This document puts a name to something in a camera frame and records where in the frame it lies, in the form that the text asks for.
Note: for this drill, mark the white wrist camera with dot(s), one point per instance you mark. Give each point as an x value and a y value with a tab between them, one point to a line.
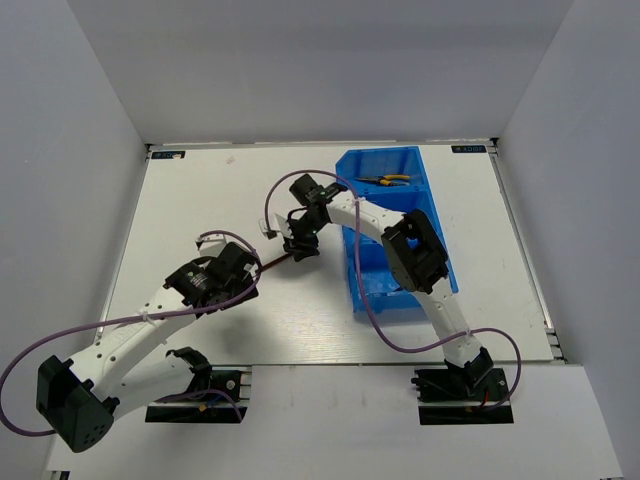
211	245
276	225

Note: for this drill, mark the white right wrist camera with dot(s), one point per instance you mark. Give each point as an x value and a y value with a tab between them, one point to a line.
276	225

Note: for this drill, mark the blue three-compartment plastic bin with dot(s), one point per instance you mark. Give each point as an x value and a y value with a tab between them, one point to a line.
401	242

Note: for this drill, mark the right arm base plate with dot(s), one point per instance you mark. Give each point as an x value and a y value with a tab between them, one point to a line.
442	401

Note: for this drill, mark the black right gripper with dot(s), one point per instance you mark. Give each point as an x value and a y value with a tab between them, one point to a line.
300	247

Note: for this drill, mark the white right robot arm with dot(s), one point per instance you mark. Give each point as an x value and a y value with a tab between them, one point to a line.
467	360

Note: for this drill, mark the long brown hex key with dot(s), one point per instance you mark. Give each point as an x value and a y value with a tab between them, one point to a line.
273	263

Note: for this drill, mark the yellow pliers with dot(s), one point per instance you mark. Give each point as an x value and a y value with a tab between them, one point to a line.
368	180
392	180

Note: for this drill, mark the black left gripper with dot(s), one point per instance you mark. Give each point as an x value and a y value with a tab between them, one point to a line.
249	294

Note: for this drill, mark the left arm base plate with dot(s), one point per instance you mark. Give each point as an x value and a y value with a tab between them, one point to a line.
222	400

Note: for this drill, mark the left table corner label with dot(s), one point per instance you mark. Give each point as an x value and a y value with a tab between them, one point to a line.
157	155

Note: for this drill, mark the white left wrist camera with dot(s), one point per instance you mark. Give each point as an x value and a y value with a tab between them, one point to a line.
211	245

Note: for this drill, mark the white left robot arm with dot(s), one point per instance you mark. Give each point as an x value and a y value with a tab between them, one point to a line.
132	365

